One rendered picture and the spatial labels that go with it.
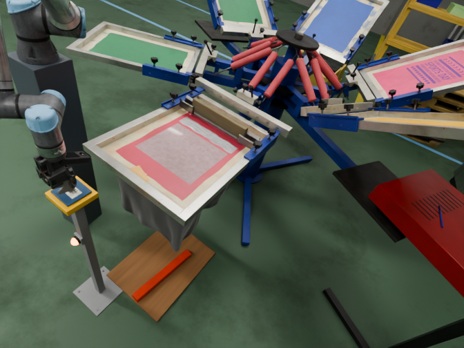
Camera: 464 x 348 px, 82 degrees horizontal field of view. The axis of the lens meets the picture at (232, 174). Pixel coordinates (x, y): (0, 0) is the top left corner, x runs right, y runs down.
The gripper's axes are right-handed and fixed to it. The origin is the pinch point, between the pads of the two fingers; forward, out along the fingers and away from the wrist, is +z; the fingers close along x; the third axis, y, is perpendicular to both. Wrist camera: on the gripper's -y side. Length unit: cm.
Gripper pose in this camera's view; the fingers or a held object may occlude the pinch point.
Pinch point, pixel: (71, 188)
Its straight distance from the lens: 117.6
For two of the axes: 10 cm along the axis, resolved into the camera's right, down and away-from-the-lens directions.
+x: 8.1, 5.2, -2.6
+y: -5.4, 5.0, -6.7
